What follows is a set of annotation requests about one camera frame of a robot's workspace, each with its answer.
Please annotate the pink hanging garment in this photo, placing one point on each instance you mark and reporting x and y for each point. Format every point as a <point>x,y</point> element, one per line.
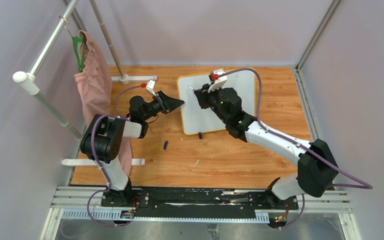
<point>94,82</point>

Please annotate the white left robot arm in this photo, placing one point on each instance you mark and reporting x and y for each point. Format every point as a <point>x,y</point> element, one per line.
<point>102,141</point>

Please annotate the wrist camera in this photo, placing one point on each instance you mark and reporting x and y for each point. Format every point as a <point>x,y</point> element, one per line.
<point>216,80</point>
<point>150,87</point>

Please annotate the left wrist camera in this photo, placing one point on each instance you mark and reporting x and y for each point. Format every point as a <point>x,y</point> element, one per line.
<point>150,87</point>

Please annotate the green clothes hanger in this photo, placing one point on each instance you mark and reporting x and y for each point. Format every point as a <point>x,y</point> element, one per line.
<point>79,47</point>

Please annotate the yellow framed whiteboard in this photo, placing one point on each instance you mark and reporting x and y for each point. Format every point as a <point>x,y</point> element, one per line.
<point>195,119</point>

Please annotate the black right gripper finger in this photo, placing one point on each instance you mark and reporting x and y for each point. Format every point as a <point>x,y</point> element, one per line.
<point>202,102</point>
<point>201,93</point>

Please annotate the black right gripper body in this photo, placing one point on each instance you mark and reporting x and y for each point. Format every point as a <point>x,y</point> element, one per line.
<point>215,105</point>

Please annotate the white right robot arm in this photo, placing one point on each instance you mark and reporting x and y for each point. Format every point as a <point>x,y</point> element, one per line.
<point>314,160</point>

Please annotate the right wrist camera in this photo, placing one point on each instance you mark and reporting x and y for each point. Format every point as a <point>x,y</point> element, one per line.
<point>216,80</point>

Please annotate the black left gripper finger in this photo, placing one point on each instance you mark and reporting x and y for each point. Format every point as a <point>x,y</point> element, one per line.
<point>170,96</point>
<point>173,104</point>

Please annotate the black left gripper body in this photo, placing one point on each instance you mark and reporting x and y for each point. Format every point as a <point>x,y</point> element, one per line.
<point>156,106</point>

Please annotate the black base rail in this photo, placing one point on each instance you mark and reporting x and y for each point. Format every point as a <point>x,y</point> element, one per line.
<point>200,204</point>

